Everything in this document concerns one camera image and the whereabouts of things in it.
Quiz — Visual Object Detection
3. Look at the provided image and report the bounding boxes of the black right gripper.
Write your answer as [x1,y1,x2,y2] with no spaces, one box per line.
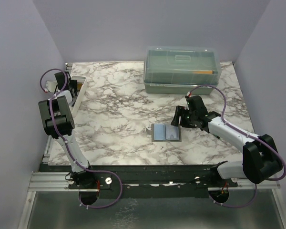
[171,105,197,129]

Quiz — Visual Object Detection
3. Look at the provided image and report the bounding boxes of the grey leather card holder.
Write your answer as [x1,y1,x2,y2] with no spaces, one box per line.
[146,124,182,142]

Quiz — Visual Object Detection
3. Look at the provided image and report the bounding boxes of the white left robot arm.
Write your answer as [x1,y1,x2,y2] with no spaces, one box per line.
[38,68,96,188]

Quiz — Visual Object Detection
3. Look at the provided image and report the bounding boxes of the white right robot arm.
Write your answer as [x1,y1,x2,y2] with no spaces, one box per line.
[171,95,283,187]

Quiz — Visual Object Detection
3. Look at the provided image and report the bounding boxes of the white plastic card tray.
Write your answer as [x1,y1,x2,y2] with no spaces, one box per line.
[59,75,88,117]

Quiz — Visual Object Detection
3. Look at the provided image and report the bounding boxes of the clear lidded storage box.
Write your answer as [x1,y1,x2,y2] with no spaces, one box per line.
[143,46,222,94]

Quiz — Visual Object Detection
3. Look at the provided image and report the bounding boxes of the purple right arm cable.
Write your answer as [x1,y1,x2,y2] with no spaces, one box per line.
[185,85,286,208]

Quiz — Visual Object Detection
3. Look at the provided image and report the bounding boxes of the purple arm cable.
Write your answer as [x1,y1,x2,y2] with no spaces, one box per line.
[185,85,286,208]
[39,68,123,210]

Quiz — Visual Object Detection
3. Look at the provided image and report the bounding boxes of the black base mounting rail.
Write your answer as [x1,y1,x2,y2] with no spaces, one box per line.
[39,164,237,199]

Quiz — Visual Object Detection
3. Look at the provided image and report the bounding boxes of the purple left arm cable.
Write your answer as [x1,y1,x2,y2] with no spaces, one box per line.
[39,68,123,210]

